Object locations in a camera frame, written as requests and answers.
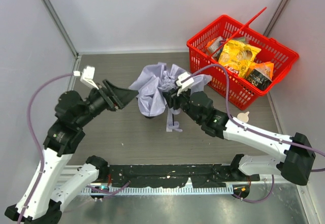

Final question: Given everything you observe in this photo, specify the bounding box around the slotted cable duct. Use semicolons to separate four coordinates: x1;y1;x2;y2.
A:
76;185;234;196

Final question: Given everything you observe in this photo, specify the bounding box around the red plastic shopping basket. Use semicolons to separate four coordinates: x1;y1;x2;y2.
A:
186;15;299;110

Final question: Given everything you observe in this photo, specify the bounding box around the lavender folding umbrella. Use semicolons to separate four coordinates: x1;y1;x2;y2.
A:
129;62;212;132

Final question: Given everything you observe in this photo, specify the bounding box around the black and orange snack bag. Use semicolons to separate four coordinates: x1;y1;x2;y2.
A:
245;61;274;91

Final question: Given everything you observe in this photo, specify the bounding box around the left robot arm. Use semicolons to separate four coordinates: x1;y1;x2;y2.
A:
5;80;138;223

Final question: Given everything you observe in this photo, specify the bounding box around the pale yellow bottle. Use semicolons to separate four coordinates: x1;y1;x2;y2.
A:
237;111;249;123

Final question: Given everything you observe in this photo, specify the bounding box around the yellow chips bag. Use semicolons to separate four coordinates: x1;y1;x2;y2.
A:
218;40;261;78

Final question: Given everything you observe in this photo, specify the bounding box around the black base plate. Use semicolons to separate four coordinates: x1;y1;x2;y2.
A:
98;164;260;188

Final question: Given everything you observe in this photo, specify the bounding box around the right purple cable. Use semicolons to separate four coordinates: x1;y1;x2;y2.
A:
189;65;325;204

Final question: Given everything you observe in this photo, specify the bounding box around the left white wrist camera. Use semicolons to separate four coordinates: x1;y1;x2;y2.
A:
73;66;99;90

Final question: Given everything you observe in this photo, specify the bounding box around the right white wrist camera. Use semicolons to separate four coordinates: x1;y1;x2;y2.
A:
175;72;194;96

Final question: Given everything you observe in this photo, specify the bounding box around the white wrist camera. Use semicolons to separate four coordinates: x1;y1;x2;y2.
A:
175;72;194;96
73;66;99;90

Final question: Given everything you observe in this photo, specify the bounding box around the orange snack packet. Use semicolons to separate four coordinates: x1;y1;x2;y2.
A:
205;36;223;58

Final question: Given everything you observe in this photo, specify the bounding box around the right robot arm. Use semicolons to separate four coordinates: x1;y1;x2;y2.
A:
163;89;315;186

